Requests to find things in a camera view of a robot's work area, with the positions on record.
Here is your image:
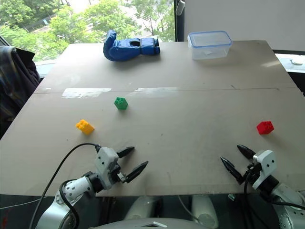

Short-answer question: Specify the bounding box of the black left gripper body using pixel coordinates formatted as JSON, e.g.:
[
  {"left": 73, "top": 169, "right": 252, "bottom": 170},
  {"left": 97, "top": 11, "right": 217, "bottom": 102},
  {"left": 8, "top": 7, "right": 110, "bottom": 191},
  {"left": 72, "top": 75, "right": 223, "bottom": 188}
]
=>
[{"left": 109, "top": 163, "right": 127, "bottom": 185}]

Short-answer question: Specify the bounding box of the silver robot torso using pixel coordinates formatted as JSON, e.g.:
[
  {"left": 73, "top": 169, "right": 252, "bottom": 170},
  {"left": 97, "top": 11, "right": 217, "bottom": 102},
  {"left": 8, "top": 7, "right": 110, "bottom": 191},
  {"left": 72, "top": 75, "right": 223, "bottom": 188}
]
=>
[{"left": 91, "top": 195, "right": 219, "bottom": 229}]

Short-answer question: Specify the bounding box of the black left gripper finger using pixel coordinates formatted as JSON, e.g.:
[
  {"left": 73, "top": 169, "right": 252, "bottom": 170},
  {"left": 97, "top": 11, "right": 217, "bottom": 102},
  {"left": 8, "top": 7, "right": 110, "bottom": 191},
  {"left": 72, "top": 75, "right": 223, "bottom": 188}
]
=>
[
  {"left": 116, "top": 146, "right": 135, "bottom": 159},
  {"left": 124, "top": 160, "right": 149, "bottom": 184}
]

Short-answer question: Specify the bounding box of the blue padded glove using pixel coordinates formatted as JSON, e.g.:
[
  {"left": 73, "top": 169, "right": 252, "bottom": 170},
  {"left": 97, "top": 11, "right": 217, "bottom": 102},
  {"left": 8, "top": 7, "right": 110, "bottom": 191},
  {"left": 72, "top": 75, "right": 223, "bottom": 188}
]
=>
[{"left": 102, "top": 29, "right": 161, "bottom": 62}]

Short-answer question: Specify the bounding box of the red toy brick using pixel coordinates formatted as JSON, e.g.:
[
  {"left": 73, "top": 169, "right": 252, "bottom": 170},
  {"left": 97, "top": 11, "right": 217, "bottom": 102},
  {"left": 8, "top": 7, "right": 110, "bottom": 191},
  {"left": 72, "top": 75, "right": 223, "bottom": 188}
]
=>
[{"left": 256, "top": 121, "right": 275, "bottom": 135}]

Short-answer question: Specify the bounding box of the green toy brick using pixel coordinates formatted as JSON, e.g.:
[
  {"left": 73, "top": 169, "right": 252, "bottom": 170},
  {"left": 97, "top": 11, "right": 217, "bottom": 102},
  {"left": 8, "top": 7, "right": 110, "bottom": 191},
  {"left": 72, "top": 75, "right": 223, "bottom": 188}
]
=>
[{"left": 113, "top": 96, "right": 129, "bottom": 111}]

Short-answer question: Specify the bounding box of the clear plastic lidded container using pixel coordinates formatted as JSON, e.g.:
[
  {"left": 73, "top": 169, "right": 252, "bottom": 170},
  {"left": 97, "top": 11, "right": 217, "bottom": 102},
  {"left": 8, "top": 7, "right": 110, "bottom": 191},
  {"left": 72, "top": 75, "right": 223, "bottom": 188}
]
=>
[{"left": 187, "top": 30, "right": 233, "bottom": 61}]

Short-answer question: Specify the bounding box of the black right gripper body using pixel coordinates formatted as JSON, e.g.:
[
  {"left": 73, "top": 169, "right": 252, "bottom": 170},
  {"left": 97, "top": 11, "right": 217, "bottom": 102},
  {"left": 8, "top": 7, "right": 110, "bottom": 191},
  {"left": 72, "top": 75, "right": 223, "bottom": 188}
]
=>
[{"left": 242, "top": 161, "right": 262, "bottom": 185}]

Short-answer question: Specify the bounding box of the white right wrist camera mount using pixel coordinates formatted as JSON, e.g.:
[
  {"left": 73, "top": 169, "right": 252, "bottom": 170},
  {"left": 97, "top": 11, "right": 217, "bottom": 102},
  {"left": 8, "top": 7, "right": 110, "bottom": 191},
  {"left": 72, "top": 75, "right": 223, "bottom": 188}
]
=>
[{"left": 251, "top": 150, "right": 277, "bottom": 190}]

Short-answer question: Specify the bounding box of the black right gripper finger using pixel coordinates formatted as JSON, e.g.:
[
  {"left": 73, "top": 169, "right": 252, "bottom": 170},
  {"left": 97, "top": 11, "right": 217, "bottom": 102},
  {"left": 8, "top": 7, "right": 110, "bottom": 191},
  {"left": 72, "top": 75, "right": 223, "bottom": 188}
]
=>
[
  {"left": 220, "top": 156, "right": 245, "bottom": 186},
  {"left": 236, "top": 144, "right": 256, "bottom": 160}
]

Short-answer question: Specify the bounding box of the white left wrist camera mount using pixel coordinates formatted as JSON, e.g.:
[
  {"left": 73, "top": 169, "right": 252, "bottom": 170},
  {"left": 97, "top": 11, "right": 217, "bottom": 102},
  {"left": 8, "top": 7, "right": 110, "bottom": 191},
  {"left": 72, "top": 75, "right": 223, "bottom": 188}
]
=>
[{"left": 94, "top": 147, "right": 119, "bottom": 190}]

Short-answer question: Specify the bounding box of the yellow toy brick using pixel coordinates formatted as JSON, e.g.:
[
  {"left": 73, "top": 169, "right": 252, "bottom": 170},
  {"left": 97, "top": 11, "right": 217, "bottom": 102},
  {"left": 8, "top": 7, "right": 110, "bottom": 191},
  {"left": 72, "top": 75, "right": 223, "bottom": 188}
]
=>
[{"left": 75, "top": 119, "right": 95, "bottom": 135}]

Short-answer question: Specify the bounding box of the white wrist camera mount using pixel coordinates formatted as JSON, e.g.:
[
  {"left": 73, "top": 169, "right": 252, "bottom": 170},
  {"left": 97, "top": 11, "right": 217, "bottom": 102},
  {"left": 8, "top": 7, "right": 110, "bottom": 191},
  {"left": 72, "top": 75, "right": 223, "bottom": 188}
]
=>
[
  {"left": 94, "top": 147, "right": 119, "bottom": 190},
  {"left": 251, "top": 150, "right": 277, "bottom": 190}
]

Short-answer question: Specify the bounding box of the dark plaid cloth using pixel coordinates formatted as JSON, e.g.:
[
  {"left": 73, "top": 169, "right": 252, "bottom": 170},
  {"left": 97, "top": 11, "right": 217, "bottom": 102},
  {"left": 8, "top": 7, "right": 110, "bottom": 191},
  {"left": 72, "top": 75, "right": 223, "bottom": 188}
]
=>
[{"left": 0, "top": 45, "right": 41, "bottom": 140}]

